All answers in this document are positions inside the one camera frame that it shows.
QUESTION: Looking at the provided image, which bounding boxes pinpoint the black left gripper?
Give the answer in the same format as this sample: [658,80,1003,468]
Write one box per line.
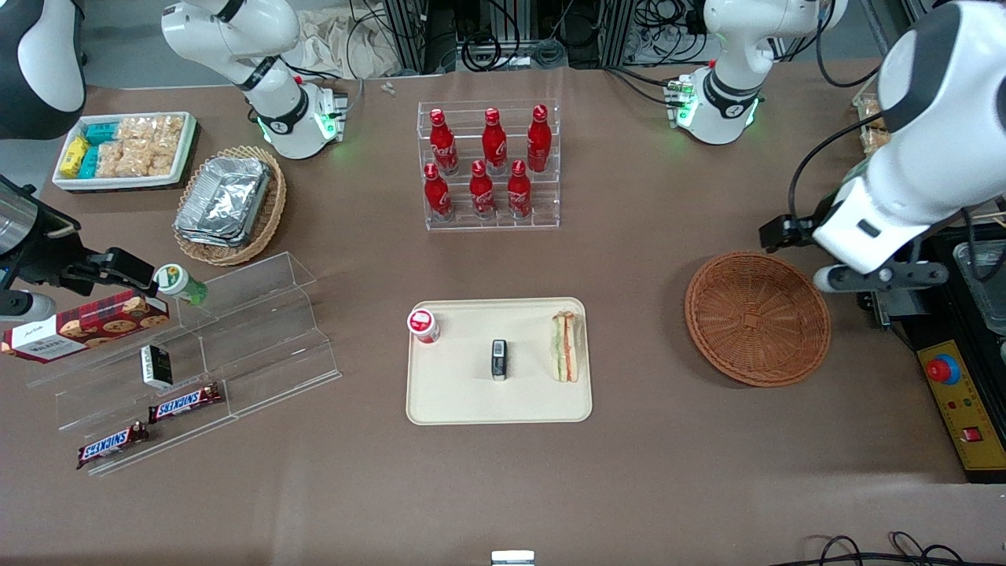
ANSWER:
[759,213,821,254]

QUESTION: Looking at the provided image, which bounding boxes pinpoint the triangular sandwich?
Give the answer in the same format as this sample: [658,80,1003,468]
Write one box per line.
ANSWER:
[550,311,582,384]

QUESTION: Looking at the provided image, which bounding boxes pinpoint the brown round wicker basket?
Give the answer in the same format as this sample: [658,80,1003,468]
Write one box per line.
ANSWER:
[684,251,832,388]

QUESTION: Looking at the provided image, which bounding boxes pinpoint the light oval wicker basket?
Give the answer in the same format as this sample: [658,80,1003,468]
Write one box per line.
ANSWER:
[173,145,287,266]

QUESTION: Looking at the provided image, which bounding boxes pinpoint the cream plastic tray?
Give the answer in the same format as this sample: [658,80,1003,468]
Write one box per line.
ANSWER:
[406,297,593,425]

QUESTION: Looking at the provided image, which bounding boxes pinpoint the green bottle white cap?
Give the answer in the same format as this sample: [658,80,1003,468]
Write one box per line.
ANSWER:
[155,264,208,306]

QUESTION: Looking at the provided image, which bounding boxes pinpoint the red tartan cookie box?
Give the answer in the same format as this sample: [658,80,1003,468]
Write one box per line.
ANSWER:
[0,289,170,364]

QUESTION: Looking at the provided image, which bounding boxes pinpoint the white rectangular snack bin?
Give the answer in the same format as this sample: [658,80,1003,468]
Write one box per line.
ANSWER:
[52,112,197,192]

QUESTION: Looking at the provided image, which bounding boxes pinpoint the small black white box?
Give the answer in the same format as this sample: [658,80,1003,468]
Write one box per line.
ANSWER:
[141,344,174,388]

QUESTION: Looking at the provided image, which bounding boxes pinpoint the stacked aluminium foil trays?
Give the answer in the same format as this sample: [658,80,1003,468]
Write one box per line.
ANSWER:
[174,156,272,248]

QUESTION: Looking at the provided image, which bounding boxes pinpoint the yellow snack packet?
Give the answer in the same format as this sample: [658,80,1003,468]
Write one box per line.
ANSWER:
[61,136,91,178]

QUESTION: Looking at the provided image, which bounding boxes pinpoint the bagged bread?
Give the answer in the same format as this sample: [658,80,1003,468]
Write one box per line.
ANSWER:
[861,98,894,155]

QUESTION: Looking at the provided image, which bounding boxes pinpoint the Snickers chocolate bar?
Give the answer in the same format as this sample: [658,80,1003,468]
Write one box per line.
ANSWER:
[76,422,150,470]
[149,383,223,424]

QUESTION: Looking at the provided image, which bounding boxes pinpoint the clear acrylic step shelf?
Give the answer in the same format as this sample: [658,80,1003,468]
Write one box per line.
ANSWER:
[28,252,343,477]

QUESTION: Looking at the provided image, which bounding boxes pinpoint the black equipment base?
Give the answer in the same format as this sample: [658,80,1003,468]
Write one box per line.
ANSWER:
[896,224,1006,472]

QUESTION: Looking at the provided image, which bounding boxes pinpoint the clear plastic container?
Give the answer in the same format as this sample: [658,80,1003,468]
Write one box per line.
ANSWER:
[953,242,1006,335]

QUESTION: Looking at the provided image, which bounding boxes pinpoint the clear acrylic bottle rack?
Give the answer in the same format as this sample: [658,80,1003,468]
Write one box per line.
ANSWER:
[417,100,560,231]

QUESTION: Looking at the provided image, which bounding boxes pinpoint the red cola bottle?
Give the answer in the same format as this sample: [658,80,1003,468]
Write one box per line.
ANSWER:
[482,108,508,175]
[429,108,459,175]
[469,160,496,220]
[424,164,453,222]
[507,160,532,219]
[527,105,553,174]

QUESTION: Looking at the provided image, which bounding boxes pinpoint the yellow emergency stop box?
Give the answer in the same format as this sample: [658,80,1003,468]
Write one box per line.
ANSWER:
[917,340,1006,483]

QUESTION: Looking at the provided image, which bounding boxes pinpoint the small red-capped white bottle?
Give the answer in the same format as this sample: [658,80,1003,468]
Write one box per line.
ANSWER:
[406,309,441,344]

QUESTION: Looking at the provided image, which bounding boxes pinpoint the crumpled beige cloth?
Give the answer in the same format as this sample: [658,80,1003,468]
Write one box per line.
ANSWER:
[297,8,403,79]

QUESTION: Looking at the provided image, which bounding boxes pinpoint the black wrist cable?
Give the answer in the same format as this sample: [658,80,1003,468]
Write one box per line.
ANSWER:
[788,116,890,226]

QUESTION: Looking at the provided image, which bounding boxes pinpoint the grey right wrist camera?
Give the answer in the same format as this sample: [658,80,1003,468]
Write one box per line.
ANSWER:
[0,291,57,322]

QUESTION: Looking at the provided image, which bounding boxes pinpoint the grey metal bracket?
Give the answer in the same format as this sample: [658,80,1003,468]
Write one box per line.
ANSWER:
[861,289,916,328]

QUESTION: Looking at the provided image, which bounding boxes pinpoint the black cable at table edge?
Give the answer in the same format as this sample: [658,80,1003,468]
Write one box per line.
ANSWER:
[786,532,1006,566]

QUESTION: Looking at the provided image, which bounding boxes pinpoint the aluminium frame with cables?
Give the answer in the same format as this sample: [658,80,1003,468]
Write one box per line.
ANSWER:
[346,0,708,75]

